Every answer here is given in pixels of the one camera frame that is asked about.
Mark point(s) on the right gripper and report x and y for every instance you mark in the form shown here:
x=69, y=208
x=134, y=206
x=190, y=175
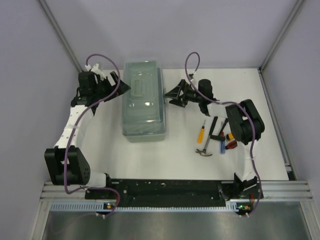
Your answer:
x=181, y=101

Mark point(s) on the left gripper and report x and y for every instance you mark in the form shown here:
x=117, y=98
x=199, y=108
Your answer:
x=122, y=88

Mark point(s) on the translucent green tool box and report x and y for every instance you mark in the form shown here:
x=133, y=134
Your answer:
x=143, y=117

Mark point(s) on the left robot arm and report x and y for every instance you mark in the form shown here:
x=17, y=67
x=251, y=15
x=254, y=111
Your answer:
x=65, y=161

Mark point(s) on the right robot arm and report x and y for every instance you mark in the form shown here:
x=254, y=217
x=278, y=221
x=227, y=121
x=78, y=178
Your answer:
x=245, y=124

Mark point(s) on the small black mallet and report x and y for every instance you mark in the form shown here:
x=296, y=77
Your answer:
x=220, y=136

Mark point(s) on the orange black utility knife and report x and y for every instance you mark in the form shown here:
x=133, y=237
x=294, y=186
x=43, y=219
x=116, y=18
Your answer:
x=229, y=136

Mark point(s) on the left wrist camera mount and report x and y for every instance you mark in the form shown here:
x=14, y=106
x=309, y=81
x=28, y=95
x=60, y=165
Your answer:
x=96, y=69

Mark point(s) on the orange handled screwdriver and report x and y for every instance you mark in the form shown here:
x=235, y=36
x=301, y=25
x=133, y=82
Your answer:
x=201, y=133

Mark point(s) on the claw hammer black handle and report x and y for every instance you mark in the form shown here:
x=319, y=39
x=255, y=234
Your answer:
x=203, y=152

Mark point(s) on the blue handled screwdriver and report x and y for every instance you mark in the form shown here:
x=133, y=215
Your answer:
x=222, y=147

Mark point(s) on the red handled pliers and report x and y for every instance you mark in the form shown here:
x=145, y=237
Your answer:
x=231, y=145

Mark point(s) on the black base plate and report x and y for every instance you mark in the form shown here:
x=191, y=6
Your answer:
x=184, y=201

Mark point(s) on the grey slotted cable duct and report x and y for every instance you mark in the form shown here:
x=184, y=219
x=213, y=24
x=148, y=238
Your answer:
x=68, y=206

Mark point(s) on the aluminium frame rail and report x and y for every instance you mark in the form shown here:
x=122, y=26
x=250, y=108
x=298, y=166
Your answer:
x=283, y=190

